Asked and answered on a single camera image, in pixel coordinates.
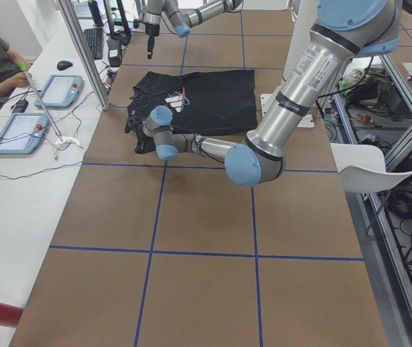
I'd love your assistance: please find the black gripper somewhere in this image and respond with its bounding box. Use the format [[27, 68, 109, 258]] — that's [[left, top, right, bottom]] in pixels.
[[146, 23, 160, 59], [134, 137, 152, 154]]

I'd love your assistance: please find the aluminium frame post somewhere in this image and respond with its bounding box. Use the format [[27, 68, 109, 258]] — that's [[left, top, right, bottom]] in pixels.
[[58, 0, 109, 111]]

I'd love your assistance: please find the black computer mouse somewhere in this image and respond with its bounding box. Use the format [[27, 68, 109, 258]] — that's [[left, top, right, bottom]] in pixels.
[[56, 60, 73, 71]]

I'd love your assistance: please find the black keyboard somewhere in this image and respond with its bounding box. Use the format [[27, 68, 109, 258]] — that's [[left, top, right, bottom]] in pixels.
[[83, 27, 104, 60]]

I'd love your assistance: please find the lower teach pendant tablet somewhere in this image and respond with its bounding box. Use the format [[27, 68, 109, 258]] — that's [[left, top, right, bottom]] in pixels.
[[0, 113, 49, 155]]

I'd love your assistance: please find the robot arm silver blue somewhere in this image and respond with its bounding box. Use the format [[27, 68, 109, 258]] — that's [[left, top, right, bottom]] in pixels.
[[141, 0, 242, 59], [140, 1, 403, 187]]

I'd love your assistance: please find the long reacher grabber stick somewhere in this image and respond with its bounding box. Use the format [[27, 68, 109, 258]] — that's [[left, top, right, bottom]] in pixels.
[[17, 61, 83, 149]]

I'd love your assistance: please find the upper teach pendant tablet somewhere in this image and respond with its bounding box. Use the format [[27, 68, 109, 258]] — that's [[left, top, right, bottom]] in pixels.
[[40, 74, 84, 108]]

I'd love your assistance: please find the teach pendant tablet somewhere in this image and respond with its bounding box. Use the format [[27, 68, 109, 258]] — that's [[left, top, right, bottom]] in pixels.
[[40, 74, 84, 108], [0, 113, 49, 155]]

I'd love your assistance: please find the black box with label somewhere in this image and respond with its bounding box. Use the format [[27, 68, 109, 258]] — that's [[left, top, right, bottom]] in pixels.
[[106, 39, 122, 67]]

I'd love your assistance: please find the black t-shirt with logo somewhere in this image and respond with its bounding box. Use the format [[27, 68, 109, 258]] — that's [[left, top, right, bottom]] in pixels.
[[125, 70, 257, 138]]

